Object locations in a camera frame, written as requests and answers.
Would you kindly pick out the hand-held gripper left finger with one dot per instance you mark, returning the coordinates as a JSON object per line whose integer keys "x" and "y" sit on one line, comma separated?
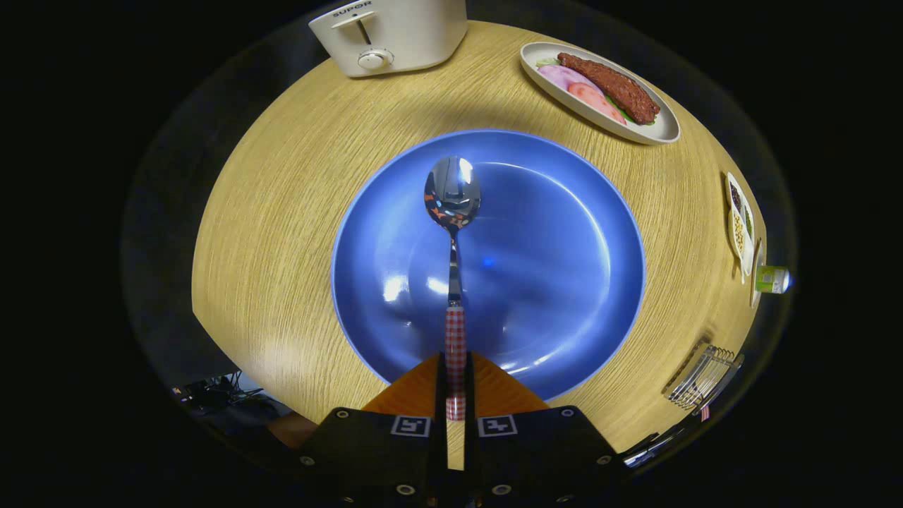
{"x": 441, "y": 395}

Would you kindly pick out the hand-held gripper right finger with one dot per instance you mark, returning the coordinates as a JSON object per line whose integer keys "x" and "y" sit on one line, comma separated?
{"x": 468, "y": 395}

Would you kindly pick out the blue round plate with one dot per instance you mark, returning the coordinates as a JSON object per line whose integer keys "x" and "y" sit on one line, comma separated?
{"x": 550, "y": 268}

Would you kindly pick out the shiny metal object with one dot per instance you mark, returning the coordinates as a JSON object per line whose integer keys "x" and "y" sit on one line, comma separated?
{"x": 645, "y": 450}

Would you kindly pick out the small white dish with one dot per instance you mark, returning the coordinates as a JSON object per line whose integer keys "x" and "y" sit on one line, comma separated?
{"x": 755, "y": 300}

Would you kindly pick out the white divided dish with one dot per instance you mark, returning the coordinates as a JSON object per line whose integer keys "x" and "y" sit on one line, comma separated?
{"x": 748, "y": 261}

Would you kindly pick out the pile of yellow soybeans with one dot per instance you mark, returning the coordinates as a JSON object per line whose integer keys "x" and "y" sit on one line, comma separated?
{"x": 738, "y": 230}

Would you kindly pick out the reddish ham slice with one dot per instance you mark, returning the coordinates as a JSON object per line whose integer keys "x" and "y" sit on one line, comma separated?
{"x": 589, "y": 97}

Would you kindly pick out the silver bottle with green label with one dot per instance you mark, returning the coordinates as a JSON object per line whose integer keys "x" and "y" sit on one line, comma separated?
{"x": 769, "y": 279}

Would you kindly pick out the white oval plate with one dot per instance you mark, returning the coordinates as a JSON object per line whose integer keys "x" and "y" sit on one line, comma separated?
{"x": 656, "y": 130}

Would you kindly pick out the pile of green beans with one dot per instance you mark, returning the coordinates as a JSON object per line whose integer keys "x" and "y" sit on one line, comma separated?
{"x": 748, "y": 220}

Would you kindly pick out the pile of dark beans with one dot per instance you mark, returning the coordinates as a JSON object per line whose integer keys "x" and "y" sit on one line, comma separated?
{"x": 736, "y": 197}

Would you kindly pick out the pale pink ham slice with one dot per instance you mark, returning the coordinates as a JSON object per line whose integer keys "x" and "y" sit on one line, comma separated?
{"x": 557, "y": 74}

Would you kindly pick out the green lettuce leaf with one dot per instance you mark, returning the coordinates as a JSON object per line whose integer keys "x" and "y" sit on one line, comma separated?
{"x": 547, "y": 62}

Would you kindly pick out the brown fried meat piece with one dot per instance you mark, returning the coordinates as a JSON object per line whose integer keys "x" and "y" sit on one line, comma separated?
{"x": 614, "y": 85}

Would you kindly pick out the cream white toaster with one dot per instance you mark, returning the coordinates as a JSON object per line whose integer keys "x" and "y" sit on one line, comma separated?
{"x": 416, "y": 35}

